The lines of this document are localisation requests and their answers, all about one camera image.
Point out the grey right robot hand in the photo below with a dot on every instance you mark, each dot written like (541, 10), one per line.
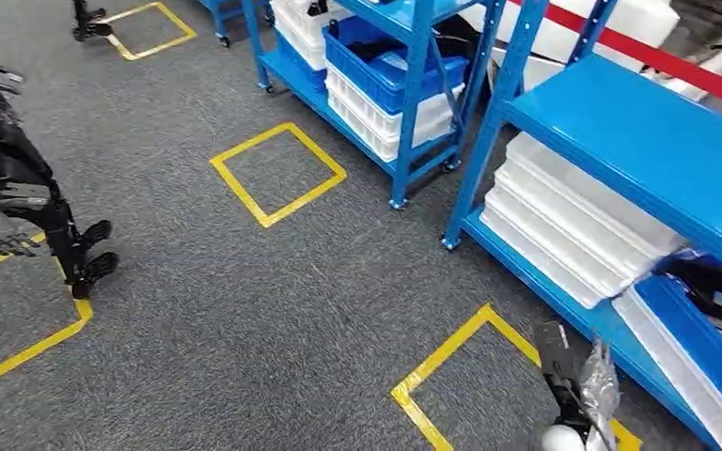
(601, 386)

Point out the black robot legs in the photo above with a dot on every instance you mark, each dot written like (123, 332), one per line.
(6, 155)

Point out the black robot foot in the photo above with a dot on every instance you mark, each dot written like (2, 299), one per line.
(96, 271)
(96, 233)

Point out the blue crate with black parts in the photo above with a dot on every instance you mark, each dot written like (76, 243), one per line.
(697, 348)

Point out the black plastic parts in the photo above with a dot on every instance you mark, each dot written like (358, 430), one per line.
(703, 280)

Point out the white shallow plastic tray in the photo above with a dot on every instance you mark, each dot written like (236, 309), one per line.
(535, 233)
(585, 193)
(529, 255)
(548, 211)

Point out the black stand base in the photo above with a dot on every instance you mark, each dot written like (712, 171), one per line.
(90, 28)

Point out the large blue shelf rack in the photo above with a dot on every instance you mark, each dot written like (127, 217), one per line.
(647, 143)

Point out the blue wheeled shelf rack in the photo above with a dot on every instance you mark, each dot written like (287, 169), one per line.
(219, 22)
(414, 124)

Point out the red barrier bar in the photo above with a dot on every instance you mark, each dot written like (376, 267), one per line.
(678, 65)

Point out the blue plastic crate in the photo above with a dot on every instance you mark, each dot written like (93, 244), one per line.
(361, 74)
(302, 74)

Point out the white block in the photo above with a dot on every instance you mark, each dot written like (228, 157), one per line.
(635, 25)

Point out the black right wrist camera bracket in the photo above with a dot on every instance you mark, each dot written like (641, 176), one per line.
(557, 367)

